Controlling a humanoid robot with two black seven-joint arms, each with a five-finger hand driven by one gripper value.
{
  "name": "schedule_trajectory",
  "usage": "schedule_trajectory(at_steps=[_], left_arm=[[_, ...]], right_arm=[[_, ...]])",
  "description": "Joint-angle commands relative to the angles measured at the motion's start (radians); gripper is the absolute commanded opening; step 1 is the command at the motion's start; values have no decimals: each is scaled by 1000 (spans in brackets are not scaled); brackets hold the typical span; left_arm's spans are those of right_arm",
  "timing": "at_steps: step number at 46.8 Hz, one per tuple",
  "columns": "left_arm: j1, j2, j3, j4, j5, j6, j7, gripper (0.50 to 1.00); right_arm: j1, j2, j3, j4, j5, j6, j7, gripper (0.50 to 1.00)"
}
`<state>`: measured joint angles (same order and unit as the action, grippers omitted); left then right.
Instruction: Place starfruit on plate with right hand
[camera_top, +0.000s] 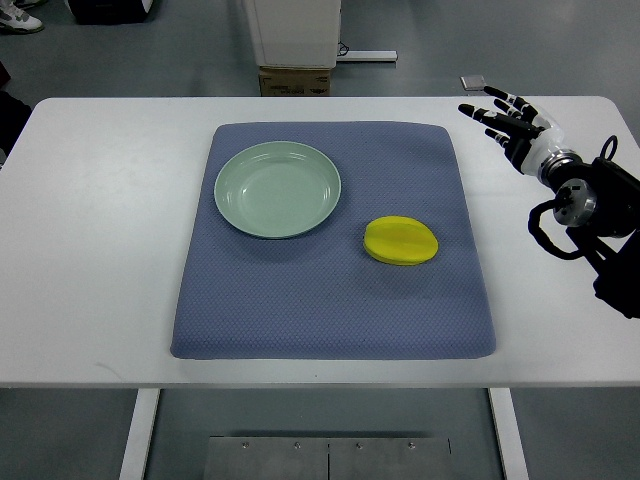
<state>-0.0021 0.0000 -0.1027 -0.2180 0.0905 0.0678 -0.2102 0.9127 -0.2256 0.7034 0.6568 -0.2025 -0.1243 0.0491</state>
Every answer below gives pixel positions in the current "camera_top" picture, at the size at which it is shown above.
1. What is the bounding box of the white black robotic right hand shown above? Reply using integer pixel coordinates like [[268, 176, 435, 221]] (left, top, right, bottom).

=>
[[458, 86, 564, 176]]

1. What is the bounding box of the yellow starfruit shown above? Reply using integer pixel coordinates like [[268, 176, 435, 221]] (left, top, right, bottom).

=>
[[363, 215, 439, 266]]

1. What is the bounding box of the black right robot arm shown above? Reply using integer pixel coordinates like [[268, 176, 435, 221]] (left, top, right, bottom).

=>
[[528, 135, 639, 319]]

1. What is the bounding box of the small grey floor plate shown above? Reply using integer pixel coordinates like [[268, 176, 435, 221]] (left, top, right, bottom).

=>
[[460, 75, 486, 92]]

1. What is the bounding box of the light green plate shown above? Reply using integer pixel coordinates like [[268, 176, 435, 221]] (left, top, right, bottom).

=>
[[213, 141, 342, 239]]

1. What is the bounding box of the blue quilted mat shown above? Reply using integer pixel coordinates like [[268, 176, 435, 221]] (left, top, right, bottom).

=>
[[171, 122, 496, 360]]

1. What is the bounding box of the brown cardboard box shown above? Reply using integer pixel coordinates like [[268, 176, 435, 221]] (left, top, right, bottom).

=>
[[258, 67, 331, 97]]

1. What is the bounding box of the right white table leg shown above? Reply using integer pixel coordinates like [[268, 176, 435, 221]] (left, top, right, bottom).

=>
[[488, 388, 530, 480]]

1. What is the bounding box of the white table leg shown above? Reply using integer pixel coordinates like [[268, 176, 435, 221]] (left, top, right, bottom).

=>
[[119, 388, 160, 480], [488, 388, 530, 480]]

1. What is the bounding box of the black wheeled object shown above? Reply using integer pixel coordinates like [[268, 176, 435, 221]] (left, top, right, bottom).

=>
[[66, 0, 157, 25]]

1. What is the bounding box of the left white table leg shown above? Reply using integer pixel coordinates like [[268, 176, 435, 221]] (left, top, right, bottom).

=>
[[119, 388, 160, 480]]

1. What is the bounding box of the dark object at left edge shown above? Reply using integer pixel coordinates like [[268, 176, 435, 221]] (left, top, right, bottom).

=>
[[0, 64, 32, 158]]

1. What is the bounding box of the white grey sneaker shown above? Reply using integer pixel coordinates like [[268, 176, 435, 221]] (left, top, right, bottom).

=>
[[1, 3, 44, 34]]

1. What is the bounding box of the white floor rail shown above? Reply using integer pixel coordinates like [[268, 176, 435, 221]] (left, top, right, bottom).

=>
[[337, 49, 398, 63]]

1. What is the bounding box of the metal base plate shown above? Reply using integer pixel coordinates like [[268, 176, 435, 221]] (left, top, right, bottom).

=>
[[203, 436, 456, 479]]

